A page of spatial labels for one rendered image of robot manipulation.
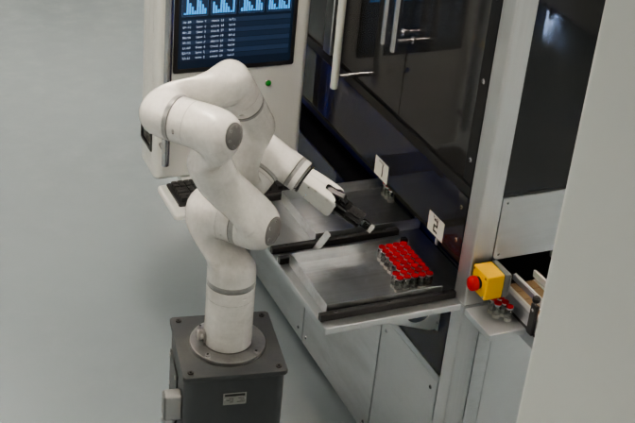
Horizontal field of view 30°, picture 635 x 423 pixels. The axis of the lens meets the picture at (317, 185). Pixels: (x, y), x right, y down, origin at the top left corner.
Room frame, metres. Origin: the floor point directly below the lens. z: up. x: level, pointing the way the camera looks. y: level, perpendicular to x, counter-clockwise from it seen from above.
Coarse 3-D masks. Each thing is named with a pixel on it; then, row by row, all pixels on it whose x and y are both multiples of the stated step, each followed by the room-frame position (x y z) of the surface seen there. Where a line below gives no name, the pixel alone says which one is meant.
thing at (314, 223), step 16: (288, 192) 3.14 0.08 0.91; (352, 192) 3.23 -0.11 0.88; (368, 192) 3.24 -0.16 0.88; (288, 208) 3.08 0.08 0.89; (304, 208) 3.10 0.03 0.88; (368, 208) 3.14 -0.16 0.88; (384, 208) 3.15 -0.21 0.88; (400, 208) 3.16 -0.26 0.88; (304, 224) 2.97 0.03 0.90; (320, 224) 3.01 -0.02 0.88; (336, 224) 3.02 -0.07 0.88; (384, 224) 3.00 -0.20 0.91; (400, 224) 3.02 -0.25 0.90; (416, 224) 3.04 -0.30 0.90
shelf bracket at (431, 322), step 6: (426, 318) 2.74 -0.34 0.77; (432, 318) 2.75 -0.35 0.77; (438, 318) 2.74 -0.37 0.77; (396, 324) 2.70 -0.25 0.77; (402, 324) 2.70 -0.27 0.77; (408, 324) 2.71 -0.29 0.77; (414, 324) 2.72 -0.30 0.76; (420, 324) 2.73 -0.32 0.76; (426, 324) 2.74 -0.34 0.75; (432, 324) 2.75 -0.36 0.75; (438, 324) 2.74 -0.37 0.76
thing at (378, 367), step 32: (256, 256) 3.94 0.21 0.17; (288, 288) 3.65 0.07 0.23; (288, 320) 3.63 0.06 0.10; (320, 352) 3.37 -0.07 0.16; (352, 352) 3.17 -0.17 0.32; (384, 352) 2.99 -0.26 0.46; (416, 352) 2.83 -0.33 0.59; (480, 352) 2.69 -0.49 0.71; (512, 352) 2.74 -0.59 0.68; (352, 384) 3.14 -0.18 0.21; (384, 384) 2.97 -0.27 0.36; (416, 384) 2.81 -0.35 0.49; (480, 384) 2.70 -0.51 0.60; (512, 384) 2.75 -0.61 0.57; (384, 416) 2.94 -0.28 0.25; (416, 416) 2.78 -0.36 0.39; (480, 416) 2.71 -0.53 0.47; (512, 416) 2.76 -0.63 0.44
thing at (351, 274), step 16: (384, 240) 2.90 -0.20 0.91; (400, 240) 2.92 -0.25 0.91; (304, 256) 2.80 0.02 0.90; (320, 256) 2.82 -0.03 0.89; (336, 256) 2.84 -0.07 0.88; (352, 256) 2.85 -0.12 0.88; (368, 256) 2.86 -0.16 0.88; (304, 272) 2.69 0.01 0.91; (320, 272) 2.75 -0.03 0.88; (336, 272) 2.76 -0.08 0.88; (352, 272) 2.77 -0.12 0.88; (368, 272) 2.77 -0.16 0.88; (384, 272) 2.78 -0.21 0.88; (320, 288) 2.67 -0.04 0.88; (336, 288) 2.68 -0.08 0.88; (352, 288) 2.69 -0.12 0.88; (368, 288) 2.69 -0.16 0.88; (384, 288) 2.70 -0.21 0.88; (432, 288) 2.68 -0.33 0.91; (320, 304) 2.58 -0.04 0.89; (336, 304) 2.56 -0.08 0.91; (352, 304) 2.58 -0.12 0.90
